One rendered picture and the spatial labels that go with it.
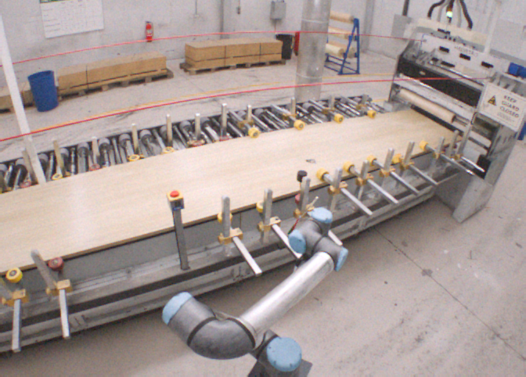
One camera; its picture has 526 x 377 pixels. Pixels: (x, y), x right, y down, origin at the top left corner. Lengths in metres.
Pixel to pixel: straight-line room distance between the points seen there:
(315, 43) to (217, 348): 5.13
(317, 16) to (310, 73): 1.00
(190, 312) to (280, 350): 0.60
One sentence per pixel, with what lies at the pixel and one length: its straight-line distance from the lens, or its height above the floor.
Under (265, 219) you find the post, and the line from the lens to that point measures 1.86.
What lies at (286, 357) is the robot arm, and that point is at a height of 0.87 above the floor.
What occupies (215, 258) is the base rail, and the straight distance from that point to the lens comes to 1.92.
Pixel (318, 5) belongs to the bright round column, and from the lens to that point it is 5.49.
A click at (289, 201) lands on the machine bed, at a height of 0.78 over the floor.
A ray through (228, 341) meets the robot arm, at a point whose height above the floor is 1.36.
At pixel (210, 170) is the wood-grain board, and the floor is 0.90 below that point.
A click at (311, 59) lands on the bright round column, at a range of 5.61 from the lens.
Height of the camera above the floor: 2.13
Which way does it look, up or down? 34 degrees down
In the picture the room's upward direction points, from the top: 4 degrees clockwise
